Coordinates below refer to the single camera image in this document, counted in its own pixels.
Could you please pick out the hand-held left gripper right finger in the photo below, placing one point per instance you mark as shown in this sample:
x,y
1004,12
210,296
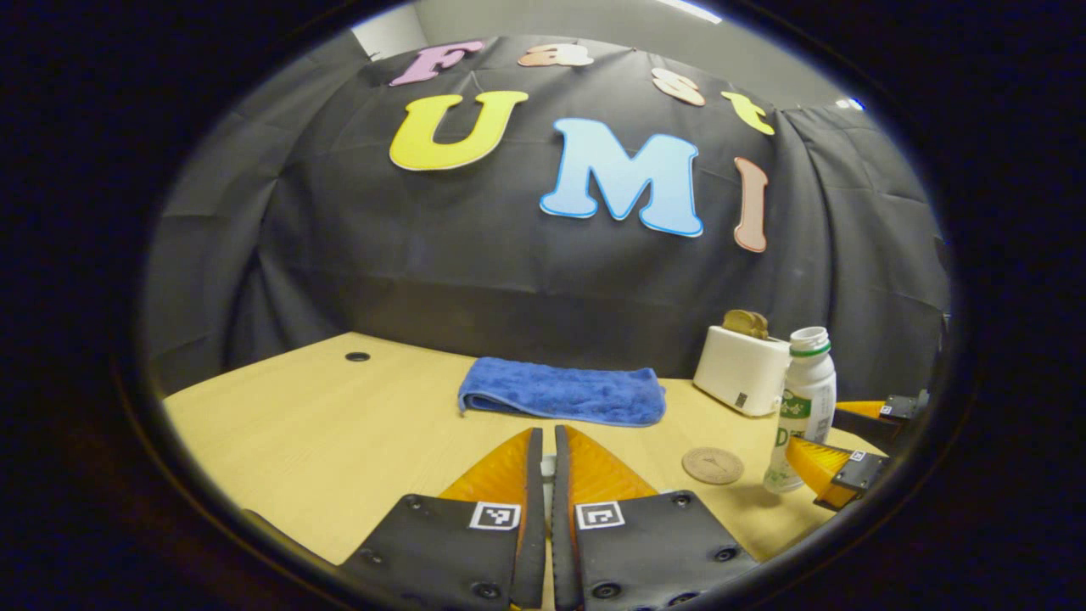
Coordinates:
x,y
560,526

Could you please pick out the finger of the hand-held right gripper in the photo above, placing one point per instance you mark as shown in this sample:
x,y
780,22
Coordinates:
x,y
874,428
857,475

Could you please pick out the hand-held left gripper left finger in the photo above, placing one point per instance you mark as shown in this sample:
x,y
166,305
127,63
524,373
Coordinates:
x,y
534,509

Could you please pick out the white teacup lid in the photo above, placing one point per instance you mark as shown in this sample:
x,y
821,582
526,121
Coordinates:
x,y
548,465

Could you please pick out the white plastic water bottle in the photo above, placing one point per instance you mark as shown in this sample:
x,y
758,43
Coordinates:
x,y
802,399

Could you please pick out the blue towel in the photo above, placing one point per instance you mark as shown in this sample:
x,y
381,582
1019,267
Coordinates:
x,y
560,392

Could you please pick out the white toaster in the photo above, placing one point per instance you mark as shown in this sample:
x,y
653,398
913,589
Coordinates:
x,y
738,373

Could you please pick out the brown toast slice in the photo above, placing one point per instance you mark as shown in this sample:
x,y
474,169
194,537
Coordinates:
x,y
735,323
759,327

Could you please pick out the black backdrop cloth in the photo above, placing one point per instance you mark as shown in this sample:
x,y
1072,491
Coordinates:
x,y
509,271

